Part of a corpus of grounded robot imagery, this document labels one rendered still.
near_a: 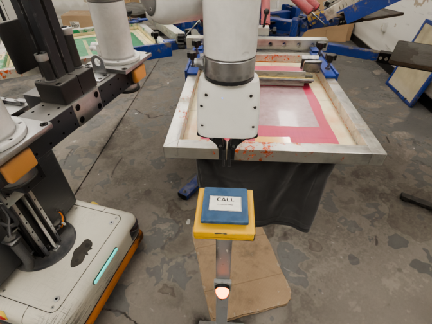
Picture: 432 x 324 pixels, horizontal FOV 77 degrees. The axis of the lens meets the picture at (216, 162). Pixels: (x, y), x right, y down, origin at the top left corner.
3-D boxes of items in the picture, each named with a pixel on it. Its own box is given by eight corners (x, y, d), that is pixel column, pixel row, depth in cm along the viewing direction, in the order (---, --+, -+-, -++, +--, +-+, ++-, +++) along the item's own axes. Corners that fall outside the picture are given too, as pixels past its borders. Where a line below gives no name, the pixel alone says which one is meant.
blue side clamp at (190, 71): (197, 87, 113) (197, 71, 108) (185, 87, 113) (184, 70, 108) (204, 61, 136) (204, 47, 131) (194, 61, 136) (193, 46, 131)
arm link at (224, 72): (191, 62, 37) (192, 81, 38) (257, 63, 36) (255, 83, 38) (197, 45, 42) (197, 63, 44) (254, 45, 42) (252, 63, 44)
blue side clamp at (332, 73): (334, 90, 110) (339, 73, 106) (321, 90, 110) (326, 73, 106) (317, 63, 133) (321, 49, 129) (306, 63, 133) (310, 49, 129)
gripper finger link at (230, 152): (227, 137, 47) (226, 167, 51) (246, 138, 47) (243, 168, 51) (227, 127, 49) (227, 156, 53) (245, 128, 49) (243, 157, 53)
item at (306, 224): (312, 234, 107) (346, 146, 79) (198, 229, 109) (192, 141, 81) (310, 227, 109) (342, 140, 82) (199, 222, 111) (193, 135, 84)
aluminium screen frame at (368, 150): (382, 165, 72) (387, 154, 70) (164, 157, 75) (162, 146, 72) (315, 61, 133) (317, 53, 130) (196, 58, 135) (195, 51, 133)
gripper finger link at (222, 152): (207, 137, 47) (208, 166, 51) (226, 137, 47) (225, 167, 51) (209, 126, 49) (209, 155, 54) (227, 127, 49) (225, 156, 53)
